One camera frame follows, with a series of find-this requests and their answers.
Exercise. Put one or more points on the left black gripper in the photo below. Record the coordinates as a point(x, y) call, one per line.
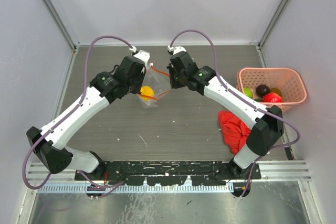
point(137, 89)

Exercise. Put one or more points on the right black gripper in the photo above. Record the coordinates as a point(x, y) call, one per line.
point(174, 84)

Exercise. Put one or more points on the green apple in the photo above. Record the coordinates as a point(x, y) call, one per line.
point(248, 92)

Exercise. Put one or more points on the dark maroon fruit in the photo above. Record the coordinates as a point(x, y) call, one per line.
point(262, 90)

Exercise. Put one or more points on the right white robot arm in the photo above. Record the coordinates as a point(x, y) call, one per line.
point(265, 124)

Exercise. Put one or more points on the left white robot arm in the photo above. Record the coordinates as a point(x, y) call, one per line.
point(50, 141)

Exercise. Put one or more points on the white slotted cable duct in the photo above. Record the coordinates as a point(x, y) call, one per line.
point(125, 189)

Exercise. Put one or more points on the clear zip top bag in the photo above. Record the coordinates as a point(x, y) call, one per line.
point(159, 81)

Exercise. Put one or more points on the red cloth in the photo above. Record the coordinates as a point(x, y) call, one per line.
point(235, 131)

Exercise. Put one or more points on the left aluminium frame post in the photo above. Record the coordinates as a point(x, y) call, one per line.
point(57, 13)

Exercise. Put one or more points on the right aluminium frame post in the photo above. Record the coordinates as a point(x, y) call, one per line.
point(279, 10)

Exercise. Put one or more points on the orange brown fruit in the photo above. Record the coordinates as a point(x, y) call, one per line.
point(276, 91)

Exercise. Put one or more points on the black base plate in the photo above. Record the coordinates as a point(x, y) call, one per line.
point(208, 173)

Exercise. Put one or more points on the yellow pear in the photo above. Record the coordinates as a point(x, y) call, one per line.
point(147, 93)

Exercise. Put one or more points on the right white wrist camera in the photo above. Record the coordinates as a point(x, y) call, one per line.
point(176, 50)

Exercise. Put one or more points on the red apple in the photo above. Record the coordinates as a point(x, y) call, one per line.
point(272, 98)

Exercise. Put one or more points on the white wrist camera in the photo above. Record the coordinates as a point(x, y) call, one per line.
point(140, 54)
point(176, 50)

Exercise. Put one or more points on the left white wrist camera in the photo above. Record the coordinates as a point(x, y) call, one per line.
point(140, 54)

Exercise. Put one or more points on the pink plastic basket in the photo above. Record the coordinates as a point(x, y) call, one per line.
point(287, 80)

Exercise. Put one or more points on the aluminium frame post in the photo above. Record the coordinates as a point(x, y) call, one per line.
point(279, 10)
point(57, 13)

